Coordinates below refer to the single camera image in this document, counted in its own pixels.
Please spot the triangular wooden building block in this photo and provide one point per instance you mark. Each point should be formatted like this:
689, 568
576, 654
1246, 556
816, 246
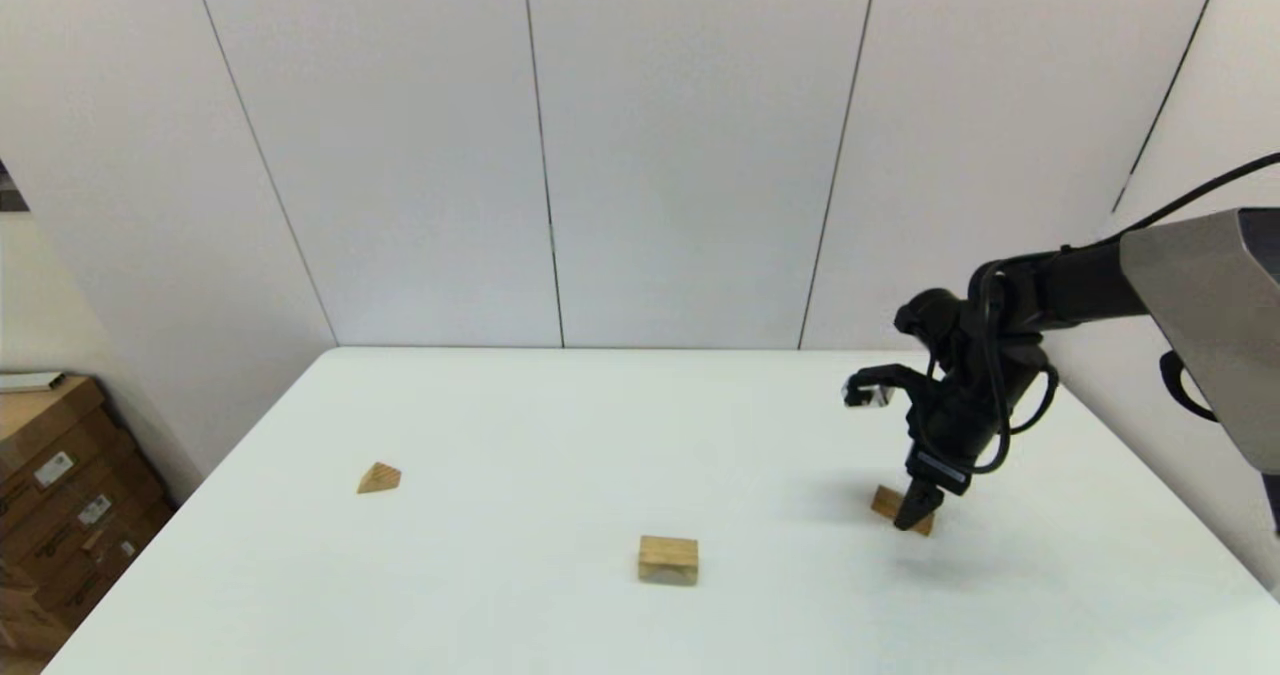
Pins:
380, 479

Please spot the stacked cardboard boxes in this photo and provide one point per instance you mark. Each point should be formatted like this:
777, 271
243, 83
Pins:
90, 545

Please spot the plain brown cardboard box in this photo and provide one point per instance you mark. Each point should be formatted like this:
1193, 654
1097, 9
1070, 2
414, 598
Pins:
45, 420

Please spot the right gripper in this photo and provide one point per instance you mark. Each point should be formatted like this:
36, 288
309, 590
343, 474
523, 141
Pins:
960, 425

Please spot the rectangular wooden building block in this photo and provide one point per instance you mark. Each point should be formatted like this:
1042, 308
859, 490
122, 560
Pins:
884, 503

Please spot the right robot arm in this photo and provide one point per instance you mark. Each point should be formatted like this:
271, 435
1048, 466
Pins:
1200, 305

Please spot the flat white board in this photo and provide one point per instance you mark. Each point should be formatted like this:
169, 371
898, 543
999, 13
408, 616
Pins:
30, 383

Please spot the arched wooden building block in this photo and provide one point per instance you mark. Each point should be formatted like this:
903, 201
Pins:
668, 558

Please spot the small brown cardboard box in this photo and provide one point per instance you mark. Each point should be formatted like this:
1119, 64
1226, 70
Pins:
25, 630

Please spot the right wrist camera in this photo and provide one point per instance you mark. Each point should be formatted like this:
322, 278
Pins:
865, 392

